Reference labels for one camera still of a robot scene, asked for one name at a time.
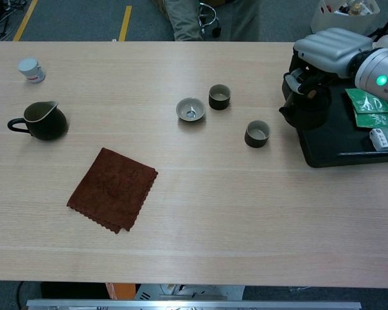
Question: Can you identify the black cast iron teapot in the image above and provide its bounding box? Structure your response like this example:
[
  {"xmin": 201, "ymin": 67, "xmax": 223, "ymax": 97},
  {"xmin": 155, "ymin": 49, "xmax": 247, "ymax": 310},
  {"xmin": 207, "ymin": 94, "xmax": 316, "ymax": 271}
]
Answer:
[{"xmin": 278, "ymin": 76, "xmax": 331, "ymax": 131}]

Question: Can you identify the black stand with cables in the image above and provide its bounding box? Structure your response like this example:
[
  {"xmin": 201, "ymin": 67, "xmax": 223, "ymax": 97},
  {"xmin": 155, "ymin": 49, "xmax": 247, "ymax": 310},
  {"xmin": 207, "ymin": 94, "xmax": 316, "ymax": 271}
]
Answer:
[{"xmin": 0, "ymin": 0, "xmax": 28, "ymax": 41}]

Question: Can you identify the brown tea cloth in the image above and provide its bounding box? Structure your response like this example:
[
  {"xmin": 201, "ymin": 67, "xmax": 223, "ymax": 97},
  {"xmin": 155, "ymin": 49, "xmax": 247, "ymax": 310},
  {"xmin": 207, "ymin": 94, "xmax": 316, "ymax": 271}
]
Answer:
[{"xmin": 66, "ymin": 147, "xmax": 159, "ymax": 234}]

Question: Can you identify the small white jar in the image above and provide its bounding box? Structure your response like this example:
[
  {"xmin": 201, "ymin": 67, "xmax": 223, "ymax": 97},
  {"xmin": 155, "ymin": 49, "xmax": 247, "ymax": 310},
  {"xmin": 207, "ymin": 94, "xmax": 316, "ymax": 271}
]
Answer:
[{"xmin": 17, "ymin": 57, "xmax": 47, "ymax": 84}]

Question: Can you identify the orange panel under table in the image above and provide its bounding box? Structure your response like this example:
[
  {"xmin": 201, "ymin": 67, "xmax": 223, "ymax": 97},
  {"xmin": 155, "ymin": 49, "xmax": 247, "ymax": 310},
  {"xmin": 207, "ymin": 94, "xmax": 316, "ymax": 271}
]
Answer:
[{"xmin": 105, "ymin": 282, "xmax": 136, "ymax": 300}]

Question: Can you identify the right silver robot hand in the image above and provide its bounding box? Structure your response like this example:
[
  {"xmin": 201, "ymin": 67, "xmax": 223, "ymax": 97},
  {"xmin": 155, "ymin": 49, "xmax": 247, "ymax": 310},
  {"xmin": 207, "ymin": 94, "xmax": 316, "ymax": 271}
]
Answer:
[{"xmin": 283, "ymin": 27, "xmax": 374, "ymax": 94}]

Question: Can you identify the dark ceramic pitcher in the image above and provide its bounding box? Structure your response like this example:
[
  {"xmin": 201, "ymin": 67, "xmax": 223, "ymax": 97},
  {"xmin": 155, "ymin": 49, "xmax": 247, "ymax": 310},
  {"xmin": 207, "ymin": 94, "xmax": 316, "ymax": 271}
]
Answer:
[{"xmin": 7, "ymin": 101, "xmax": 69, "ymax": 141}]

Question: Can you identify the chrome stool base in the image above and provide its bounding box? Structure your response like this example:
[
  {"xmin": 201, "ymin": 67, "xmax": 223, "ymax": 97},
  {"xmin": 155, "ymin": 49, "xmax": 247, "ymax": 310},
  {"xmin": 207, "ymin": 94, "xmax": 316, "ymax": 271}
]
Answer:
[{"xmin": 199, "ymin": 2, "xmax": 222, "ymax": 38}]

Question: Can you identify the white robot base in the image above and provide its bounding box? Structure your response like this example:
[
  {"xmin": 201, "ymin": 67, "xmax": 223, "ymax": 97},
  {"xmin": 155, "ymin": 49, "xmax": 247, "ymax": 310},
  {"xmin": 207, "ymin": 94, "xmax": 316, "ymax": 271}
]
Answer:
[{"xmin": 134, "ymin": 284, "xmax": 246, "ymax": 301}]

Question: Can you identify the black tripod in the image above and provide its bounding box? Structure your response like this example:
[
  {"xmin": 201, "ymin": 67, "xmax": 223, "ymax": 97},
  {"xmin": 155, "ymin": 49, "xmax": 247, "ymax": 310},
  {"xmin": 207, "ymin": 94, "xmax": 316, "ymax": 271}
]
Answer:
[{"xmin": 367, "ymin": 0, "xmax": 388, "ymax": 43}]

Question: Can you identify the black plastic tray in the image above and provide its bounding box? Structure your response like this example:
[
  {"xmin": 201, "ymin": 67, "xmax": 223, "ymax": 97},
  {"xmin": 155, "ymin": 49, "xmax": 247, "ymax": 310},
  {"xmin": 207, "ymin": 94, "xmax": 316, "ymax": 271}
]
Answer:
[{"xmin": 281, "ymin": 72, "xmax": 388, "ymax": 169}]

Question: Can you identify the grey ceramic strainer bowl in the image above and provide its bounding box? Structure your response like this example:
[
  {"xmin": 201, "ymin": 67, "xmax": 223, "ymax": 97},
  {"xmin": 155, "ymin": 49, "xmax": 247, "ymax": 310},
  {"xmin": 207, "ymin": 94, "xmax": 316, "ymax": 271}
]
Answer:
[{"xmin": 175, "ymin": 97, "xmax": 207, "ymax": 123}]

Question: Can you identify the white storage basket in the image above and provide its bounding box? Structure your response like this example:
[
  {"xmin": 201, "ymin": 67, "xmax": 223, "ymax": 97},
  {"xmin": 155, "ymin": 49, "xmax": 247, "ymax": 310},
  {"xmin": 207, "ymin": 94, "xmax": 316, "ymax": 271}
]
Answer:
[{"xmin": 310, "ymin": 0, "xmax": 381, "ymax": 36}]

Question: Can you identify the dark brown ceramic teacup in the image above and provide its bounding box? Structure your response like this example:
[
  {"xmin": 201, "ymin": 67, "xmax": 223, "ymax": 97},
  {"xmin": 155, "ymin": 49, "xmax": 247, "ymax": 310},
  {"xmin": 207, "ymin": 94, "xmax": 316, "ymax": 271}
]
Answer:
[
  {"xmin": 244, "ymin": 119, "xmax": 272, "ymax": 149},
  {"xmin": 208, "ymin": 84, "xmax": 232, "ymax": 111}
]

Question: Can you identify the person in khaki trousers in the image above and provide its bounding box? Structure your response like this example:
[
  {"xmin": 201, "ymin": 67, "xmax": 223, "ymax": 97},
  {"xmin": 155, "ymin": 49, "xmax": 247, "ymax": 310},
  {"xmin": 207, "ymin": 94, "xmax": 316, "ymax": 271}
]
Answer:
[{"xmin": 164, "ymin": 0, "xmax": 261, "ymax": 42}]

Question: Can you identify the green tea packet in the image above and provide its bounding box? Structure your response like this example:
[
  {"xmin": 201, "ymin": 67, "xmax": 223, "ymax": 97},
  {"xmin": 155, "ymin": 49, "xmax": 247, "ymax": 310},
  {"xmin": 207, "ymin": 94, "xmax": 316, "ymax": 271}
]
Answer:
[
  {"xmin": 345, "ymin": 87, "xmax": 388, "ymax": 114},
  {"xmin": 354, "ymin": 112, "xmax": 388, "ymax": 130}
]

